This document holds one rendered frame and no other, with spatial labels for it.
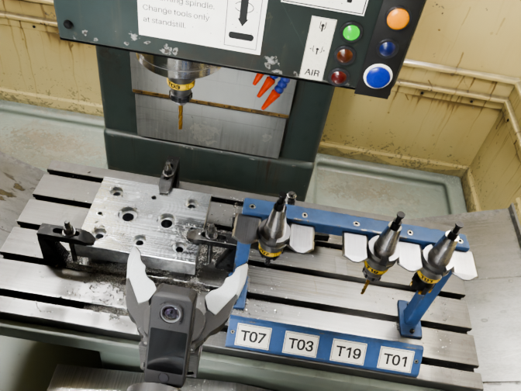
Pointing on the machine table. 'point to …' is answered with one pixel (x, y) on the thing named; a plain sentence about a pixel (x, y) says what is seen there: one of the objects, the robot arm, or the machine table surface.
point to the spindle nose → (175, 67)
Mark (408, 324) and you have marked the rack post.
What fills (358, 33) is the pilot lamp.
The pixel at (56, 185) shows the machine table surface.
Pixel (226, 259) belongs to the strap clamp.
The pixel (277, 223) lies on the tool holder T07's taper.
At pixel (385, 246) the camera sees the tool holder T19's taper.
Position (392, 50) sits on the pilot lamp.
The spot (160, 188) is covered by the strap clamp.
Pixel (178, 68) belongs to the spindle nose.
